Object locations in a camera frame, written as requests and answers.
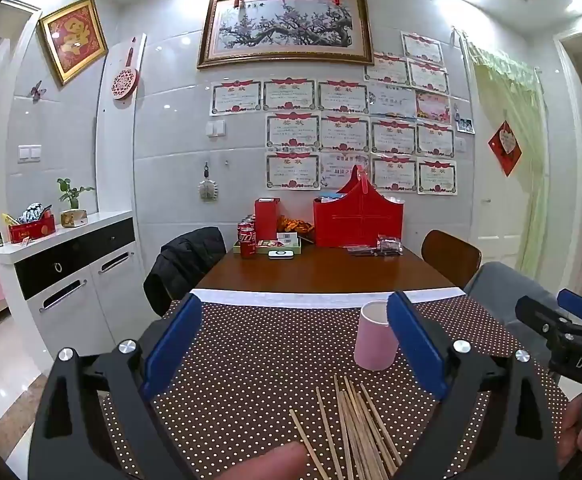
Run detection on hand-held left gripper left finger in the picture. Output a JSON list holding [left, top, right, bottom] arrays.
[[28, 292, 204, 480]]

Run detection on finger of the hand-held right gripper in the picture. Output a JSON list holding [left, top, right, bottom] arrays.
[[515, 296, 579, 346], [557, 288, 582, 323]]

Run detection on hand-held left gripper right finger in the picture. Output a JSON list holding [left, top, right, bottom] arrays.
[[386, 290, 566, 480]]

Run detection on pink cup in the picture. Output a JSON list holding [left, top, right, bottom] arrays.
[[354, 300, 400, 371]]

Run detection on bundle of wooden chopsticks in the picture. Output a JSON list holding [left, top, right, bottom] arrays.
[[289, 374, 404, 480]]

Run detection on person's right hand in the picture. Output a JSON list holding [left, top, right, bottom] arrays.
[[556, 394, 582, 471]]

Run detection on person's left hand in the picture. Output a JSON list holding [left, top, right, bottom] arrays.
[[230, 442, 309, 480]]

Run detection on grey garment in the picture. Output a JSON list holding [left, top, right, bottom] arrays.
[[463, 261, 579, 333]]

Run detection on black jacket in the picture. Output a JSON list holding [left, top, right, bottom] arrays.
[[144, 226, 228, 317]]

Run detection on brown wooden chair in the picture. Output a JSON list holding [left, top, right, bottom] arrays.
[[421, 230, 482, 291]]

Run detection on brown polka dot tablecloth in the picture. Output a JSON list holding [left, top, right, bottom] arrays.
[[98, 295, 572, 480]]

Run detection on white door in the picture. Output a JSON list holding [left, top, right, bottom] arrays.
[[471, 60, 529, 268]]

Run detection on white sideboard cabinet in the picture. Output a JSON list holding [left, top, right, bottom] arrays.
[[0, 210, 147, 361]]

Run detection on row of red soda cans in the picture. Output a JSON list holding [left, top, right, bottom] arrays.
[[236, 215, 257, 260]]

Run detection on green tray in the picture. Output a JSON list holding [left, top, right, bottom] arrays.
[[232, 237, 303, 256]]

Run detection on red gift bag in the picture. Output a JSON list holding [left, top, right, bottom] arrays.
[[313, 164, 404, 248]]

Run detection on red upright box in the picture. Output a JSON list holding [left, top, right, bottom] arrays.
[[254, 198, 281, 241]]

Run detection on hanging grey charm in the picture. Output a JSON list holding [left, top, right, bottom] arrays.
[[198, 161, 219, 202]]

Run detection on potted green plant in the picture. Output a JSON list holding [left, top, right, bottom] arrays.
[[56, 177, 96, 228]]

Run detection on orange snack packets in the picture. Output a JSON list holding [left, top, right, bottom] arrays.
[[277, 215, 314, 236]]

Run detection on red diamond door ornament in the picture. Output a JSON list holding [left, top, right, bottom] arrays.
[[487, 121, 522, 177]]

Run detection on red tissue box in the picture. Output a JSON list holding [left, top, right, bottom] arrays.
[[8, 212, 57, 246]]

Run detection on green curtain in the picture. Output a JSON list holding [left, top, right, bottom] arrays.
[[463, 35, 552, 281]]

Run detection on black white patterned pouch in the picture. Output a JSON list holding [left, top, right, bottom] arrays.
[[18, 202, 52, 223]]

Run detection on gold framed red picture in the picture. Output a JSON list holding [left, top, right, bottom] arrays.
[[38, 0, 109, 87]]

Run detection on framed plum blossom painting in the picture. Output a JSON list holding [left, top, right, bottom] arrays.
[[197, 0, 375, 69]]

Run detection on wall of award certificates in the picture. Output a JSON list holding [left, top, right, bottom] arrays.
[[210, 31, 458, 196]]

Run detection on red round wall ornament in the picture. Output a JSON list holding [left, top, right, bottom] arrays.
[[111, 35, 139, 101]]

